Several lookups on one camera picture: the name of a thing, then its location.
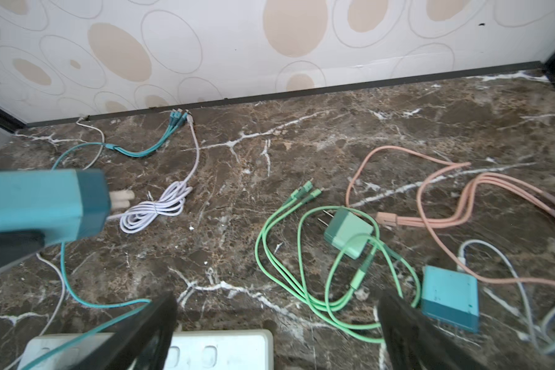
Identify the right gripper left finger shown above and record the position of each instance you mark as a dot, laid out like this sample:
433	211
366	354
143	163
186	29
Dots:
142	343

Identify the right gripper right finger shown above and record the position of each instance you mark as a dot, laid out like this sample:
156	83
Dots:
413	342

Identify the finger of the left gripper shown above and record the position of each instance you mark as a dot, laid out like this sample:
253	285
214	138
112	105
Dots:
17	246

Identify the teal charger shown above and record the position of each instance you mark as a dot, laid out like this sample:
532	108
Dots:
450	297
65	205

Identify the light green charger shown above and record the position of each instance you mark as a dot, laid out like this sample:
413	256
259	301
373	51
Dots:
347	232

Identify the white multicolour power strip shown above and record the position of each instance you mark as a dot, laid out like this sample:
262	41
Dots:
234	349

